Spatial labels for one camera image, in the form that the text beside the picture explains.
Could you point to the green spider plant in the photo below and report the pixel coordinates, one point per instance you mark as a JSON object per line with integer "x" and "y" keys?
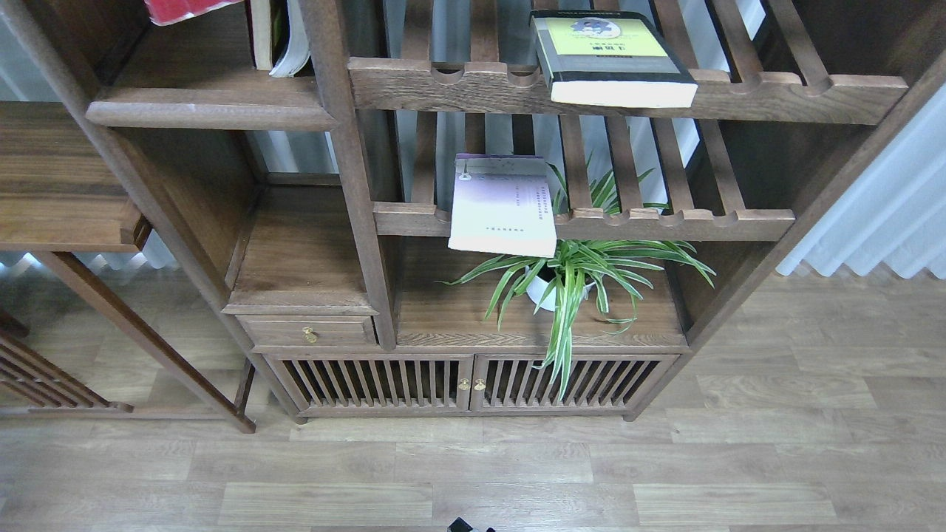
{"x": 588, "y": 264}

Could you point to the dark wooden bookshelf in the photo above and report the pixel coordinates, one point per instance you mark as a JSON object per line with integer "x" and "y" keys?
{"x": 311, "y": 202}

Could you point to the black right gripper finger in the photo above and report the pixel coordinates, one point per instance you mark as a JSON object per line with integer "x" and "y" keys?
{"x": 461, "y": 525}

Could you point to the brass drawer knob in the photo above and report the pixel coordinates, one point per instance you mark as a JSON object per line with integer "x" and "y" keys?
{"x": 310, "y": 335}

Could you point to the wooden side table left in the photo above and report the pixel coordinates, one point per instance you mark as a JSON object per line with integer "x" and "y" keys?
{"x": 60, "y": 199}

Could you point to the red book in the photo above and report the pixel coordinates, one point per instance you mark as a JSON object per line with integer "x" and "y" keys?
{"x": 164, "y": 13}

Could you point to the upright books on shelf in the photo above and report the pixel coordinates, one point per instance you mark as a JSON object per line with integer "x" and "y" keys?
{"x": 279, "y": 44}

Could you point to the pale purple book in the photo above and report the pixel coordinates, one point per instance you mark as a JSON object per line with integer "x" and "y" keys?
{"x": 501, "y": 204}

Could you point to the brass cabinet door knobs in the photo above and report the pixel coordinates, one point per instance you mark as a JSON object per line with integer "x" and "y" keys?
{"x": 465, "y": 384}

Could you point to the white curtain right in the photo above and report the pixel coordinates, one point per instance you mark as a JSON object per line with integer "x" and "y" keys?
{"x": 893, "y": 216}

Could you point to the white plant pot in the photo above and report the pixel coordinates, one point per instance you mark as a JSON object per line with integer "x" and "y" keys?
{"x": 541, "y": 290}

